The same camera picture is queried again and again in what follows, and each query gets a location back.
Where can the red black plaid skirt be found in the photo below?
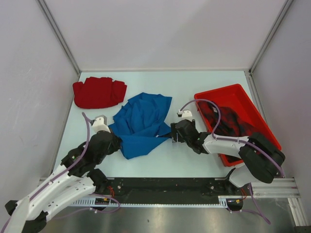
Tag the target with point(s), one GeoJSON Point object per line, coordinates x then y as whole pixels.
{"type": "Point", "coordinates": [230, 124]}

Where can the aluminium frame rail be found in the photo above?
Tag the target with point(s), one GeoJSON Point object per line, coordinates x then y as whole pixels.
{"type": "Point", "coordinates": [284, 188]}

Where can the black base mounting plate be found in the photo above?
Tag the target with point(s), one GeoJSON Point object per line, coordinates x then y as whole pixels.
{"type": "Point", "coordinates": [167, 189]}

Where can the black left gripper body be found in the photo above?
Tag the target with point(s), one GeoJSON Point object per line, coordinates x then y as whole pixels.
{"type": "Point", "coordinates": [114, 146]}

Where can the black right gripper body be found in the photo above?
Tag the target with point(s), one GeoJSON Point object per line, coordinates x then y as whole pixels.
{"type": "Point", "coordinates": [180, 139]}

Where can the red plastic bin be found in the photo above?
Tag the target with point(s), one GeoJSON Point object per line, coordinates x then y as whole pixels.
{"type": "Point", "coordinates": [235, 97]}

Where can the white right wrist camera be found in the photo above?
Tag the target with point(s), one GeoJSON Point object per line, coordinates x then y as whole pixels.
{"type": "Point", "coordinates": [185, 114]}

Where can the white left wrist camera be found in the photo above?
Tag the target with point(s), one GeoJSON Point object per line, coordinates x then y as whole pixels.
{"type": "Point", "coordinates": [100, 124]}

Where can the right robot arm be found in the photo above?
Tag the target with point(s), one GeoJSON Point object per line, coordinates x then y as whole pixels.
{"type": "Point", "coordinates": [261, 159]}

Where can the blue skirt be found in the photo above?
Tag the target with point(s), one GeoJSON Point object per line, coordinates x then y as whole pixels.
{"type": "Point", "coordinates": [140, 124]}

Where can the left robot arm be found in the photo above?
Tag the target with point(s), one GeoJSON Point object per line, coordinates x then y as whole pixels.
{"type": "Point", "coordinates": [75, 178]}

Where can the red pleated skirt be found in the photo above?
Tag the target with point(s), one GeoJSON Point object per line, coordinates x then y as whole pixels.
{"type": "Point", "coordinates": [98, 93]}

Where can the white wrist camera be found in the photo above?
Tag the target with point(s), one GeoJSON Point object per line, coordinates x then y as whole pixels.
{"type": "Point", "coordinates": [100, 124]}
{"type": "Point", "coordinates": [185, 114]}

